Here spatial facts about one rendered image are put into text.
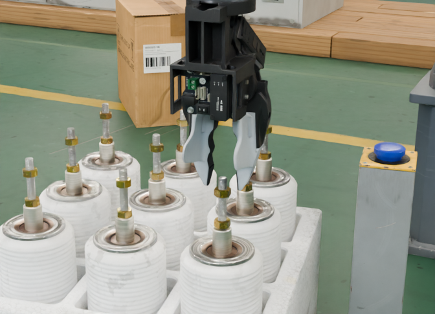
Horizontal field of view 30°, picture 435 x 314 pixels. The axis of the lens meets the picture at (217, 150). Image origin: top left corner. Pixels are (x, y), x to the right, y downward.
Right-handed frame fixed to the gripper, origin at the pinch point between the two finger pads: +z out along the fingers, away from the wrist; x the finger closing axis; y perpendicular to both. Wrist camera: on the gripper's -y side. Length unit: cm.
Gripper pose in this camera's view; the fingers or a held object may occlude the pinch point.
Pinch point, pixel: (225, 173)
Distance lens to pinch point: 90.7
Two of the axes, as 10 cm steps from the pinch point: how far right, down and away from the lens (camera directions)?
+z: -0.1, 9.4, 3.4
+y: -3.5, 3.2, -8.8
